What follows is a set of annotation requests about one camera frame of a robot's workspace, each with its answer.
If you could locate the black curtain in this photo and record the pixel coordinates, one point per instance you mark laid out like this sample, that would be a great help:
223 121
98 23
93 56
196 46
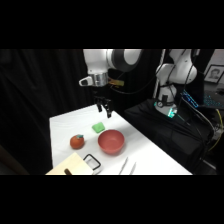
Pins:
33 100

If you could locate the orange toy fruit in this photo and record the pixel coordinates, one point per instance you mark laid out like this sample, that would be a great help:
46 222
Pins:
76 142

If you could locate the small green light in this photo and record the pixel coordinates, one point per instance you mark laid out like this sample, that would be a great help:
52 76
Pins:
171 113

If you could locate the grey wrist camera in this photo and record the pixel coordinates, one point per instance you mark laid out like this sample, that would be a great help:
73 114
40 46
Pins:
85 81

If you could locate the light wooden board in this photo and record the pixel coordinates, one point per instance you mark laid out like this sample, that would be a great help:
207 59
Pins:
71 165

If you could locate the framed portrait picture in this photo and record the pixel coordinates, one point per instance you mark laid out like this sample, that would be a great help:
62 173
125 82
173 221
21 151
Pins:
214 74

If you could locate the pink bowl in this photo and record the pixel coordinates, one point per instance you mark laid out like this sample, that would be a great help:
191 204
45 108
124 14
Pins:
111 141

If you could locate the green triangle block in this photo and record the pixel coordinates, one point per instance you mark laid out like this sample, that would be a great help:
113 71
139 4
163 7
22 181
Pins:
98 127

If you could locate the backlit keyboard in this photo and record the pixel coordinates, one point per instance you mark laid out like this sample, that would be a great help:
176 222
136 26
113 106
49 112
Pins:
214 101

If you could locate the black covered robot stand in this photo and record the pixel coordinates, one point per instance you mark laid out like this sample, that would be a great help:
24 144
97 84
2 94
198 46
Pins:
160 128

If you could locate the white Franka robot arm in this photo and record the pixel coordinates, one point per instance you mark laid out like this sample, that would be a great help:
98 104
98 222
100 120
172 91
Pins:
96 61

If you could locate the blue lit device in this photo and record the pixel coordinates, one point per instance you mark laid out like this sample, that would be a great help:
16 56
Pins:
190 99

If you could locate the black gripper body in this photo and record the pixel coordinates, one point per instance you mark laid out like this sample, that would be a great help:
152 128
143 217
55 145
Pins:
101 92

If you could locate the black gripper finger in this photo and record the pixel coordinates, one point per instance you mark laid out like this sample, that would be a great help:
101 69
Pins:
99 107
109 112

